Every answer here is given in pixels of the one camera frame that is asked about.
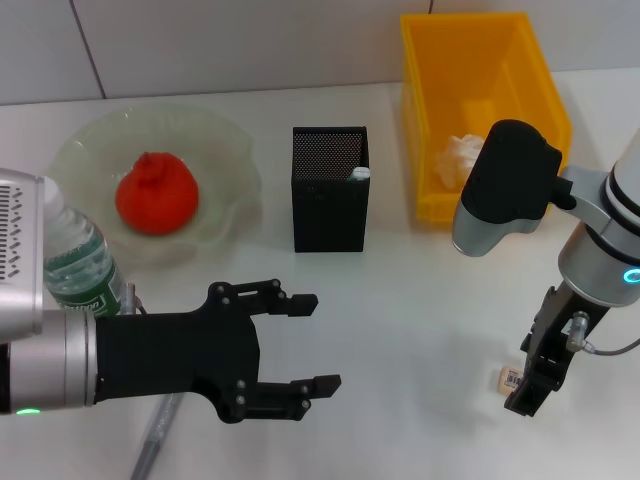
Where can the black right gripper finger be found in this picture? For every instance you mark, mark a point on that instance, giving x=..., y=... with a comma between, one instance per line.
x=537, y=395
x=529, y=355

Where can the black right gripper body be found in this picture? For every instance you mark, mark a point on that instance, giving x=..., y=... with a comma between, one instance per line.
x=555, y=330

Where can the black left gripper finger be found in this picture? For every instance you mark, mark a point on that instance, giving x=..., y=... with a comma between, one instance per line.
x=302, y=305
x=325, y=385

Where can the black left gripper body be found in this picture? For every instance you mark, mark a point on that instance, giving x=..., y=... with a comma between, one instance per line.
x=175, y=355

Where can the beige eraser with barcode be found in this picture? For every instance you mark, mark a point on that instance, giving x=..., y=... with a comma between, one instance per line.
x=511, y=380

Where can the grey pen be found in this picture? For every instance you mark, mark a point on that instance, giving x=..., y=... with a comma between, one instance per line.
x=157, y=435

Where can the clear bottle with green label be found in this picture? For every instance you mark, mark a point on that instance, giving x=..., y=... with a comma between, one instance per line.
x=80, y=260

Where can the green pen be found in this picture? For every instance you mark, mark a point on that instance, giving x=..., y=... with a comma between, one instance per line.
x=359, y=174

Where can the orange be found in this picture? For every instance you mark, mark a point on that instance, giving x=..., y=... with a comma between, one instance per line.
x=157, y=200

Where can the white paper ball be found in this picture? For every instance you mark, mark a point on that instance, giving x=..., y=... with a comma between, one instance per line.
x=457, y=155

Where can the black mesh pen holder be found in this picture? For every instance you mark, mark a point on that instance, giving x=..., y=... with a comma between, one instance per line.
x=327, y=215

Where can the pale green glass fruit plate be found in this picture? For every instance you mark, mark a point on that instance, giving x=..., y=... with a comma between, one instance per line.
x=225, y=150

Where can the yellow plastic bin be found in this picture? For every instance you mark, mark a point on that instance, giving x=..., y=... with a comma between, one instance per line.
x=450, y=75

